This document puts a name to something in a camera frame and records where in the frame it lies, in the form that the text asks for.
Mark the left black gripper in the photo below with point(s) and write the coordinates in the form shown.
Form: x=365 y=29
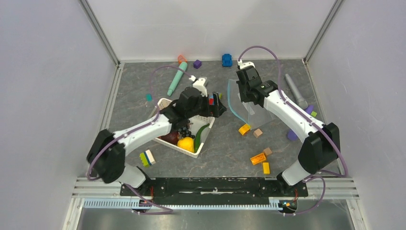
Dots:
x=215 y=110

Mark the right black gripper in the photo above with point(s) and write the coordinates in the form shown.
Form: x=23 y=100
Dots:
x=242 y=97

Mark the clear zip top bag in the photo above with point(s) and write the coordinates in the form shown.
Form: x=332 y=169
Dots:
x=253 y=115

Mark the yellow lemon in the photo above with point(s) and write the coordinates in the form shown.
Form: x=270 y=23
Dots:
x=187 y=144

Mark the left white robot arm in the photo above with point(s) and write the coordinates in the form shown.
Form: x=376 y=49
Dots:
x=109 y=149

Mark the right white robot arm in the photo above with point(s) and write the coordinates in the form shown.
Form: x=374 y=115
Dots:
x=320 y=142

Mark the red blue yellow block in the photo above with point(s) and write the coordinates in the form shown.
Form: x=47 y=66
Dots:
x=211 y=98

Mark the white perforated plastic basket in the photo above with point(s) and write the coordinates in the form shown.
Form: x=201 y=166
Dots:
x=197 y=123

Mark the yellow rounded brick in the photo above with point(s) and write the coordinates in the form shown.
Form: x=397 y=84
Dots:
x=244 y=129

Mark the blue toy car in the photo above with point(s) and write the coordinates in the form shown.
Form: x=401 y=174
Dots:
x=227 y=60

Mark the purple cube block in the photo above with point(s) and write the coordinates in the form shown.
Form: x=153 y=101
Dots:
x=197 y=64

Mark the tan wooden cube upper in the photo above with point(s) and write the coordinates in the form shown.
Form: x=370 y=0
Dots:
x=257 y=133

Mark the tan wooden cube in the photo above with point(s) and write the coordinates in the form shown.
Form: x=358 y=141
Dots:
x=257 y=133
x=267 y=152

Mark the dark purple grape bunch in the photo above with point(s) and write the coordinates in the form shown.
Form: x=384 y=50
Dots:
x=185 y=132

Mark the green cucumber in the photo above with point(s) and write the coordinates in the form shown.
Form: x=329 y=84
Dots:
x=198 y=138

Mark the dark red apple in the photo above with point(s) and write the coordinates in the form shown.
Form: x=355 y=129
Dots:
x=172 y=138

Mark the orange outline block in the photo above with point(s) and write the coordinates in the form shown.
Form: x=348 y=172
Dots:
x=181 y=59

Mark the purple toy cylinder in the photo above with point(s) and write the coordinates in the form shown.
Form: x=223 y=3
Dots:
x=291 y=135

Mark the tan wooden cube lower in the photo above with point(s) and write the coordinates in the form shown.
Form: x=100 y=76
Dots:
x=267 y=152

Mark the orange translucent brick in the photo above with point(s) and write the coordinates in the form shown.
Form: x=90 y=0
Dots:
x=260 y=158

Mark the teal small block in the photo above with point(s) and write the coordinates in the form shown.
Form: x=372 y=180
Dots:
x=149 y=97

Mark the yellow small brick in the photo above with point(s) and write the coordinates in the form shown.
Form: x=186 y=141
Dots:
x=266 y=168

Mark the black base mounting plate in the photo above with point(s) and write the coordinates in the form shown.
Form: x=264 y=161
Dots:
x=217 y=190

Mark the green blue white block stack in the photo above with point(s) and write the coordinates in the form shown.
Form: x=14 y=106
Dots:
x=147 y=158

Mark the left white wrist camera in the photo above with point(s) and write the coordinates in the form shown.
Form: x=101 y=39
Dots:
x=200 y=84

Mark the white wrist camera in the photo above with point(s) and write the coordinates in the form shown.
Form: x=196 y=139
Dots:
x=200 y=84
x=242 y=65

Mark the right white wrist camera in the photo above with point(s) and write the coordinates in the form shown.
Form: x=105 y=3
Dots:
x=242 y=65

